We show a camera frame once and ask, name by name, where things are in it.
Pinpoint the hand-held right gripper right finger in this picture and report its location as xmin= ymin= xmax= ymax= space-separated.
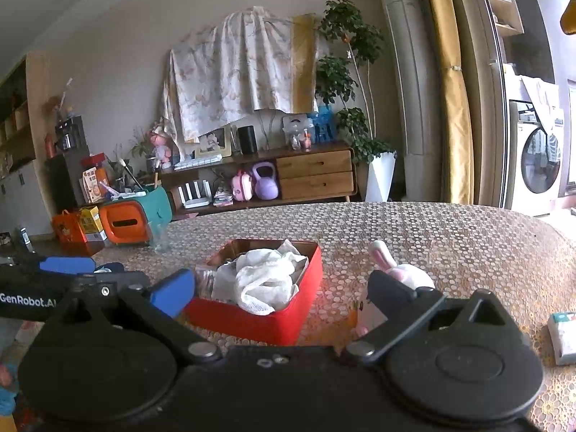
xmin=344 ymin=270 xmax=514 ymax=365

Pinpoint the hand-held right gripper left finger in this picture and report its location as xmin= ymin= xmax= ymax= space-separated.
xmin=40 ymin=269 xmax=223 ymax=364

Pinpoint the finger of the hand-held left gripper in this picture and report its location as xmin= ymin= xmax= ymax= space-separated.
xmin=67 ymin=262 xmax=151 ymax=298
xmin=9 ymin=256 xmax=96 ymax=276

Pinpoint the white bunny plush toy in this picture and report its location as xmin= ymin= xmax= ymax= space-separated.
xmin=353 ymin=240 xmax=436 ymax=338

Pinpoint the bag of cotton swabs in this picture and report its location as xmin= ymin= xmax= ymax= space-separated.
xmin=194 ymin=266 xmax=219 ymax=300

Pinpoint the white plastic bag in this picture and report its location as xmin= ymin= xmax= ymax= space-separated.
xmin=211 ymin=239 xmax=311 ymax=316

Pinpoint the red tin box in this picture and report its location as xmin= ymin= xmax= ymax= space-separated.
xmin=182 ymin=238 xmax=324 ymax=346

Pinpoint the orange tissue box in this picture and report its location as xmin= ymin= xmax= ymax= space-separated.
xmin=99 ymin=200 xmax=154 ymax=246

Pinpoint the yellow carton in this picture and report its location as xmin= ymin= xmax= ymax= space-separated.
xmin=78 ymin=206 xmax=109 ymax=243

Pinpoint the clear drinking glass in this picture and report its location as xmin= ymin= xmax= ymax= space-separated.
xmin=148 ymin=221 xmax=172 ymax=253

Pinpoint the teal storage box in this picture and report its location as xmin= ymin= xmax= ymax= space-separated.
xmin=114 ymin=186 xmax=174 ymax=226

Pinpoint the black water dispenser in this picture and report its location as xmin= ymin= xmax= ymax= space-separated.
xmin=45 ymin=116 xmax=91 ymax=212

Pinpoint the white router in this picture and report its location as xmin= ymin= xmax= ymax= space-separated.
xmin=177 ymin=180 xmax=212 ymax=209

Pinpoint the white planter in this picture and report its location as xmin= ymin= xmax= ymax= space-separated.
xmin=365 ymin=152 xmax=397 ymax=202

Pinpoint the pink toy case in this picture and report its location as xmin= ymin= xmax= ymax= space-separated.
xmin=231 ymin=171 xmax=255 ymax=202

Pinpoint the pink doll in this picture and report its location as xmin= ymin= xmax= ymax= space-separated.
xmin=150 ymin=121 xmax=174 ymax=172

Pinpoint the white keyboard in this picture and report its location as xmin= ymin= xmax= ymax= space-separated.
xmin=173 ymin=154 xmax=223 ymax=171

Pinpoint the purple kettlebell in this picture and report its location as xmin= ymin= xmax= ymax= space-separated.
xmin=250 ymin=162 xmax=280 ymax=200

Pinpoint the white washing machine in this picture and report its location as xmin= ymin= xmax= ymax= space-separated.
xmin=504 ymin=72 xmax=565 ymax=217

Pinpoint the black speaker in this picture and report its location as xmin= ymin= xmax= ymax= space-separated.
xmin=237 ymin=125 xmax=258 ymax=154

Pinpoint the white green tissue packet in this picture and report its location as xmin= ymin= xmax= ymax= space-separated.
xmin=546 ymin=311 xmax=576 ymax=366

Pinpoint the yellow curtain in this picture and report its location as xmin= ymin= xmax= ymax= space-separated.
xmin=420 ymin=0 xmax=475 ymax=205

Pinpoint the standing air conditioner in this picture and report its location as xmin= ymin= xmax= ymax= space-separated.
xmin=370 ymin=0 xmax=444 ymax=203

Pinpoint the floral sheet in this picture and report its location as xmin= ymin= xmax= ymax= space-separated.
xmin=162 ymin=6 xmax=318 ymax=156

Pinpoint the purple towel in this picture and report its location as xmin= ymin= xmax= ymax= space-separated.
xmin=521 ymin=76 xmax=563 ymax=133

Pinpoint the green potted plant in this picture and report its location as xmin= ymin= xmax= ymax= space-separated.
xmin=315 ymin=0 xmax=397 ymax=165

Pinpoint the white shelf cabinet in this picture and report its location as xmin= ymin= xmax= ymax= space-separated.
xmin=474 ymin=0 xmax=525 ymax=37

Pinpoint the wooden wall cabinet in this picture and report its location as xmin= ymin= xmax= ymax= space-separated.
xmin=0 ymin=51 xmax=50 ymax=235

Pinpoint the photo frame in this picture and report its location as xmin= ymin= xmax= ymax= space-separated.
xmin=195 ymin=127 xmax=232 ymax=158

